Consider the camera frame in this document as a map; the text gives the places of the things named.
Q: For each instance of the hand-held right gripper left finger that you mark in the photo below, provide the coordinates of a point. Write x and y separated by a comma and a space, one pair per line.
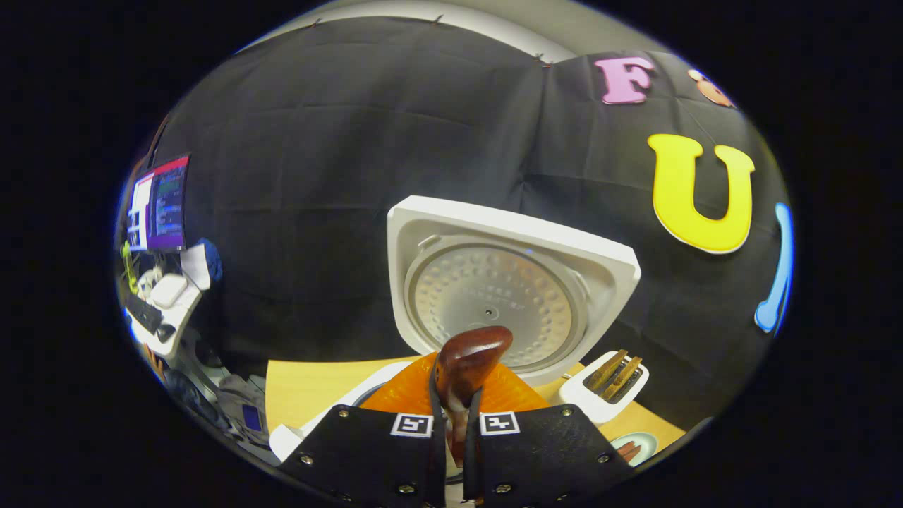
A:
374, 458

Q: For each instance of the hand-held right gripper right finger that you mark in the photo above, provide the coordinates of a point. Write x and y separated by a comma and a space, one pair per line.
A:
543, 458

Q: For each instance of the brown wooden spoon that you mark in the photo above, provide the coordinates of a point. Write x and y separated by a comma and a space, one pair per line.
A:
469, 356

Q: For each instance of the white rice cooker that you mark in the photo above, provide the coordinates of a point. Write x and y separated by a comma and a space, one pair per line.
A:
494, 296

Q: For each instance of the white toaster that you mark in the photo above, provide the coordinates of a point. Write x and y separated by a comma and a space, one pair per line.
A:
589, 406

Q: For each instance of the pale green plate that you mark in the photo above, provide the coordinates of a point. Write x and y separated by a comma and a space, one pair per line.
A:
647, 446

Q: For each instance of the brown toast slice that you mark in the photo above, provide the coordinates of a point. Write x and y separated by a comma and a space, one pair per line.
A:
623, 379
608, 370

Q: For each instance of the grey device with blue screen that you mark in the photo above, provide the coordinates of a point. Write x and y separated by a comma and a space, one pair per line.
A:
252, 418

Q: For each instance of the white office desk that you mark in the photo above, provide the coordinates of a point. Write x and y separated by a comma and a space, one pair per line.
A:
180, 317

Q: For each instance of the black computer mouse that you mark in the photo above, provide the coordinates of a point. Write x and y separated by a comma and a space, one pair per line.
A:
166, 332

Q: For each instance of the blue cloth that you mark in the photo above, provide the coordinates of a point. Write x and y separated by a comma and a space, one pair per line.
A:
211, 259

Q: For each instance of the small white box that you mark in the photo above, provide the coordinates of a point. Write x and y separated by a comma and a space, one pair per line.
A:
169, 290

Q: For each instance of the black keyboard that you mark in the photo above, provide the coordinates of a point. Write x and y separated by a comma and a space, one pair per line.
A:
144, 312

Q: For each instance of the black backdrop cloth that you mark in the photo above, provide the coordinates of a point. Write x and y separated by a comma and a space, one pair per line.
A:
317, 141

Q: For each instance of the computer monitor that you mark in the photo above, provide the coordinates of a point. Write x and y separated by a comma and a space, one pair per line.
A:
169, 204

